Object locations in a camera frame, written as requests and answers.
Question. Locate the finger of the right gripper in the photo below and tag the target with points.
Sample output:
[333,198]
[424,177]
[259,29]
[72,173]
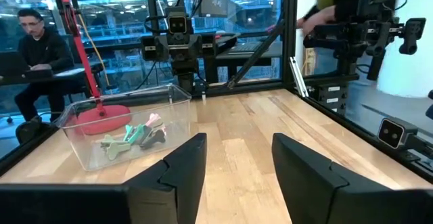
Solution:
[190,60]
[180,60]

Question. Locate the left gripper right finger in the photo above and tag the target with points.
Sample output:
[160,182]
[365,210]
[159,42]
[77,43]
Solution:
[304,190]

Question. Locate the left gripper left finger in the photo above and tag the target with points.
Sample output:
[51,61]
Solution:
[182,190]

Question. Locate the black staple remover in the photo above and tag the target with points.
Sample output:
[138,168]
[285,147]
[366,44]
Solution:
[154,139]

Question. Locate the pale pink staple remover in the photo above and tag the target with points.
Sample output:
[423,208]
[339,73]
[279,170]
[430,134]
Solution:
[154,118]

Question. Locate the sage green staple remover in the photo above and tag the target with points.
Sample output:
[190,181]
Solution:
[116,149]

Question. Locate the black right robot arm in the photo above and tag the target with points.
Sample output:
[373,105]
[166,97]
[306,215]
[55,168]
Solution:
[186,83]

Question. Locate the grey laptop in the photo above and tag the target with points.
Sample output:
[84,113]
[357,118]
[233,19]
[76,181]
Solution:
[247,47]

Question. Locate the red desk lamp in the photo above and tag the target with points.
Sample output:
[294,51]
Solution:
[108,119]

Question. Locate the black labelled box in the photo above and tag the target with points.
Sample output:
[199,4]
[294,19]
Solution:
[329,105]

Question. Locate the black office desk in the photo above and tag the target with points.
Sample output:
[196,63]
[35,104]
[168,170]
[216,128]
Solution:
[71,73]

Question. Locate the clear plastic container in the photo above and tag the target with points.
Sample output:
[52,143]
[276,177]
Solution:
[88,159]

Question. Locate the person's hand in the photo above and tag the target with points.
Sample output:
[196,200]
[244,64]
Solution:
[318,19]

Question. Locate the black laptop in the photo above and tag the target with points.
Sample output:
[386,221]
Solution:
[13,65]

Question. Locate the black clamp knob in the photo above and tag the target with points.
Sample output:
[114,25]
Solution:
[28,131]

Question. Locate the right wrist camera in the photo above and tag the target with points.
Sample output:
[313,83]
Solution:
[176,24]

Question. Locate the black table-level camera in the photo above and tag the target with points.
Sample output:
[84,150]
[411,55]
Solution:
[394,134]

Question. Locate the silver corner bracket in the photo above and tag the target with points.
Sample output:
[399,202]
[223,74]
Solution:
[299,78]

